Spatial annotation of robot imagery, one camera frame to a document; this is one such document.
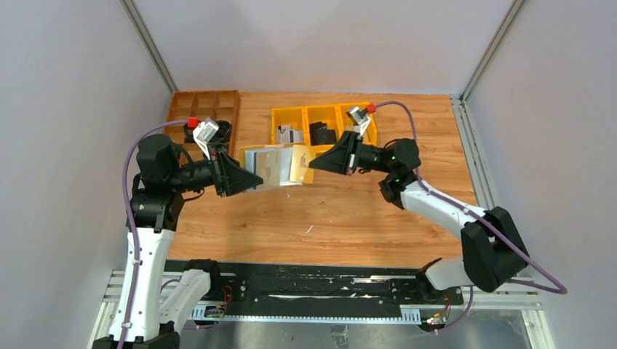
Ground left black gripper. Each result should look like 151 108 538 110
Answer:
170 142 263 196

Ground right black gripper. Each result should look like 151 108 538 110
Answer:
310 131 396 176

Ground yellow leather card holder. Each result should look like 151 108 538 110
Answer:
239 144 315 191

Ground tan credit card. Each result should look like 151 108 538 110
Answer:
254 149 281 190

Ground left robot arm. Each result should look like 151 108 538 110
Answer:
92 134 263 348

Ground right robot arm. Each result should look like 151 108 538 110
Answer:
309 131 528 304

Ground black cards in bin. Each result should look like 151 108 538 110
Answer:
309 121 337 146

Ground silver cards in bin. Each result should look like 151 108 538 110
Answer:
274 124 304 144

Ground middle yellow bin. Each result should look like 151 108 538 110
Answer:
306 104 341 155

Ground yellow bin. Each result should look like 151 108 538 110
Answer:
338 103 378 146
271 107 312 160
306 104 341 155

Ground right yellow bin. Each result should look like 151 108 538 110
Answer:
338 103 378 146

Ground left yellow bin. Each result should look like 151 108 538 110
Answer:
271 107 312 160

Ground wooden compartment tray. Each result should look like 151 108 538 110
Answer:
164 90 241 161

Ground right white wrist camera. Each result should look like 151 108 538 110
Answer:
346 106 372 136

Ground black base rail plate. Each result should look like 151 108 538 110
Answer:
164 260 465 320

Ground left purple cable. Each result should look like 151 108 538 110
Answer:
115 116 199 349

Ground purple cable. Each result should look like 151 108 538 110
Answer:
366 101 568 333
115 116 199 349

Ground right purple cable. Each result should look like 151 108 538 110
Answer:
366 101 568 333

